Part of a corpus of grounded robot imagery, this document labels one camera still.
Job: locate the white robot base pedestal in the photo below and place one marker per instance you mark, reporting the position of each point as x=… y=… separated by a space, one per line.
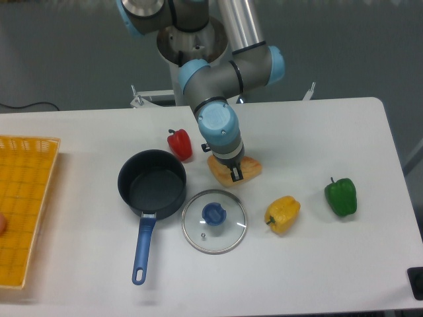
x=177 y=48

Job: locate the glass lid with blue knob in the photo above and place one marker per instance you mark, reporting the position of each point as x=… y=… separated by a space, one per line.
x=214 y=221

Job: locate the green bell pepper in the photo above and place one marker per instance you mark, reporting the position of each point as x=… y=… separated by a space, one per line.
x=341 y=196

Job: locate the dark pot with blue handle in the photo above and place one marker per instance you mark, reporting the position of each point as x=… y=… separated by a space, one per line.
x=152 y=183

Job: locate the white table clamp bracket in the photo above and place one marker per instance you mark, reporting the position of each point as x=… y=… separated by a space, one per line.
x=152 y=98

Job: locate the red bell pepper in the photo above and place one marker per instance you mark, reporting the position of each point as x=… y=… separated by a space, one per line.
x=180 y=144

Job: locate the black device at table edge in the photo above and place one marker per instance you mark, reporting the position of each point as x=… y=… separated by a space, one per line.
x=415 y=277

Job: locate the yellow bell pepper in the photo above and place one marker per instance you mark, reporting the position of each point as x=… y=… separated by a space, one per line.
x=281 y=214

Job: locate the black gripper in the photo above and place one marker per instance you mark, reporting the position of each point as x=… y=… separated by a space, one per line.
x=234 y=163

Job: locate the yellow woven basket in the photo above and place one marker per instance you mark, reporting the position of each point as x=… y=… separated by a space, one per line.
x=27 y=166

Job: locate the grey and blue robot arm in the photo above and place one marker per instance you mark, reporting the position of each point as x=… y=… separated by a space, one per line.
x=249 y=62

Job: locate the triangle bread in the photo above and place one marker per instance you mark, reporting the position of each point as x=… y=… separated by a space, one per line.
x=249 y=167

